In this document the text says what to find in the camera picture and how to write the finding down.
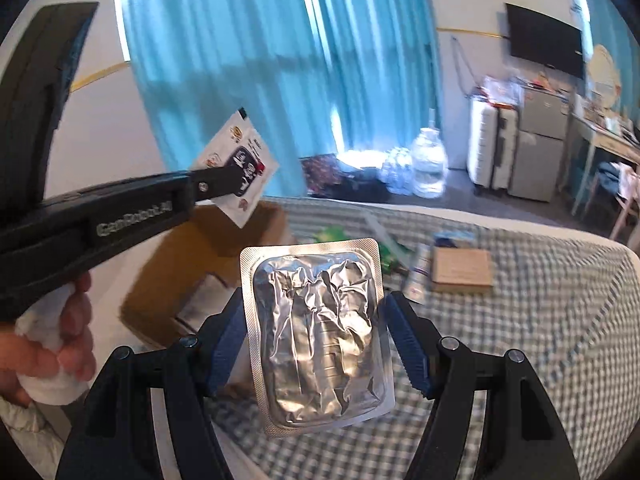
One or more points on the white suitcase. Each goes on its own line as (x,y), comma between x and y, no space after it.
(492,144)

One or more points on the wooden chair with clothes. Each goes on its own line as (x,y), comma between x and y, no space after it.
(614,189)

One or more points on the black wall television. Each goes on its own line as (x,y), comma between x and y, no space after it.
(544,40)

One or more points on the silver foil blister pack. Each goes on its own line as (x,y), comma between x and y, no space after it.
(319,352)

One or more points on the white cartoon sachet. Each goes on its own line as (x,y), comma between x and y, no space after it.
(238,143)

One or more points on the brown cardboard box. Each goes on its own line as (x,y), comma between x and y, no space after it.
(208,244)

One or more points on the wooden dressing desk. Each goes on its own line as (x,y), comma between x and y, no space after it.
(598,138)

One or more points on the pack of water bottles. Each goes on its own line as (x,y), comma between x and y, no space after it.
(396,171)

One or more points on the long grey flat strip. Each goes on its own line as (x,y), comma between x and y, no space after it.
(387,240)

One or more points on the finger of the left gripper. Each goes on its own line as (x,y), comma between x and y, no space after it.
(213,182)

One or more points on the checkered bed sheet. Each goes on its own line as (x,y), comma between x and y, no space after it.
(568,299)

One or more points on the flat brown cardboard package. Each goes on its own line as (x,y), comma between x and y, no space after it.
(462,270)

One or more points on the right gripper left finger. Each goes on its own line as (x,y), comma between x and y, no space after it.
(114,436)

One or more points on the toothpaste tube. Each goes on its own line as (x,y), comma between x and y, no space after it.
(417,283)

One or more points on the blue white small box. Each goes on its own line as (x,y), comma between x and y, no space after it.
(455,239)

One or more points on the dark patterned bag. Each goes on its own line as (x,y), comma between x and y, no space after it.
(323,175)

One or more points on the large clear water jug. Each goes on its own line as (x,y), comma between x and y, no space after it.
(429,164)

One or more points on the blue window curtain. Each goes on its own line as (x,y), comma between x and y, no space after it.
(315,76)

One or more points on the grey mini fridge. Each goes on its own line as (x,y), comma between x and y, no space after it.
(540,143)

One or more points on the oval vanity mirror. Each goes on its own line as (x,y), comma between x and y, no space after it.
(603,78)

